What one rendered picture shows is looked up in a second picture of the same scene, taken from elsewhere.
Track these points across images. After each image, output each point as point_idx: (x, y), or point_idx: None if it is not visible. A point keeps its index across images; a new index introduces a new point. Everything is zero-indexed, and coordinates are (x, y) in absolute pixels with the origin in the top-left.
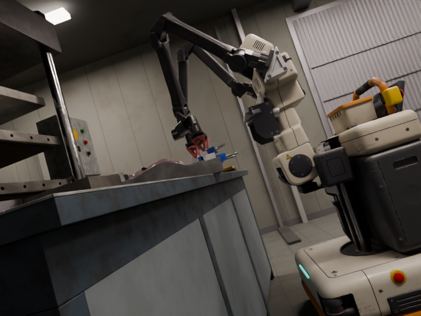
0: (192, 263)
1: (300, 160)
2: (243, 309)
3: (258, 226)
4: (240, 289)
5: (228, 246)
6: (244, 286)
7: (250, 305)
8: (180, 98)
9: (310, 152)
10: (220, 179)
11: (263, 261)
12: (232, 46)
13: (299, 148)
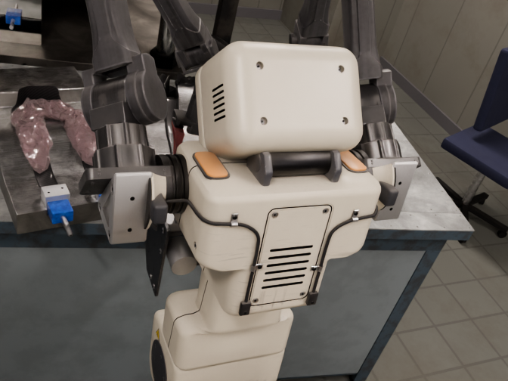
0: None
1: (159, 363)
2: (29, 349)
3: (401, 317)
4: (47, 336)
5: (58, 295)
6: (82, 339)
7: (82, 357)
8: (174, 34)
9: (170, 380)
10: (61, 230)
11: (308, 353)
12: (123, 58)
13: (166, 351)
